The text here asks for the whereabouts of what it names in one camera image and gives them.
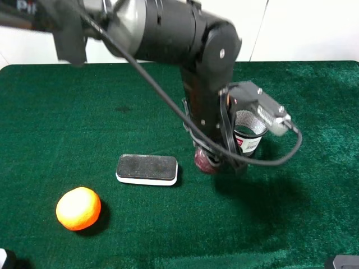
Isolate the black mesh pen cup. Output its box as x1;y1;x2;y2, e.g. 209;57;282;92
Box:
234;110;268;157

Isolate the dark red carved ball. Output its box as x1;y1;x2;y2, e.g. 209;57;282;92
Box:
194;148;221;174

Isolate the grey object bottom right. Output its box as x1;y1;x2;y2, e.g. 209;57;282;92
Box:
324;255;359;269

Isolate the black and white eraser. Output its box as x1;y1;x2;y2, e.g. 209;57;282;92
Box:
116;154;178;186

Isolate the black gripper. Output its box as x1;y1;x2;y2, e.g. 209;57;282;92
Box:
180;66;248;175

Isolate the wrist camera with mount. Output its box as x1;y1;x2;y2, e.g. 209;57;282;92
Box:
228;81;293;136

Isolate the green felt table cloth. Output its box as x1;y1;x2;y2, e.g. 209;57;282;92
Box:
1;61;358;268

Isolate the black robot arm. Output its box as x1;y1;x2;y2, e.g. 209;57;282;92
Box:
1;1;249;170

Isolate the orange fruit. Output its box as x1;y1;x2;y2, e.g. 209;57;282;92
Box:
56;187;102;231

